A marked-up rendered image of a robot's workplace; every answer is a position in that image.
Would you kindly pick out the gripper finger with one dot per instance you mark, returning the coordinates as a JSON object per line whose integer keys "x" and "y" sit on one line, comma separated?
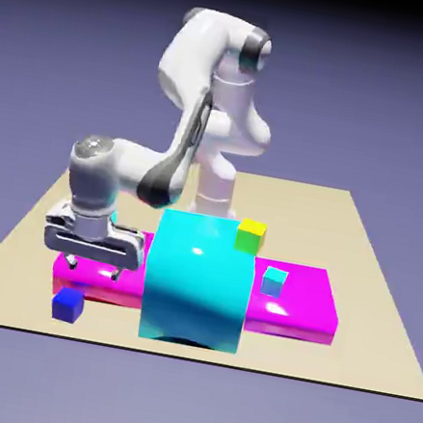
{"x": 115, "y": 273}
{"x": 71, "y": 260}

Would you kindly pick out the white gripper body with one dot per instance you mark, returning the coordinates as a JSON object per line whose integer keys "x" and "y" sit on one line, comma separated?
{"x": 88, "y": 246}

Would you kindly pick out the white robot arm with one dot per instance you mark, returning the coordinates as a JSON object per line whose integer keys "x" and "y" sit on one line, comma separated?
{"x": 192, "y": 55}

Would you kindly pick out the small blue cube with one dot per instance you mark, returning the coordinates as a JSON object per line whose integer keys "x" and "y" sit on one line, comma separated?
{"x": 67, "y": 305}

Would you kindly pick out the small green cube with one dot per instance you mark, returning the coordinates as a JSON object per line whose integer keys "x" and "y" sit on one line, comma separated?
{"x": 250, "y": 237}

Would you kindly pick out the small cyan cube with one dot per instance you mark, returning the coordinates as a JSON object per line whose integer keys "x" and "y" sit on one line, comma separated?
{"x": 273, "y": 282}

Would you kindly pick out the large magenta box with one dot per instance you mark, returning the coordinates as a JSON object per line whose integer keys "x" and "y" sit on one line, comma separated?
{"x": 296, "y": 305}

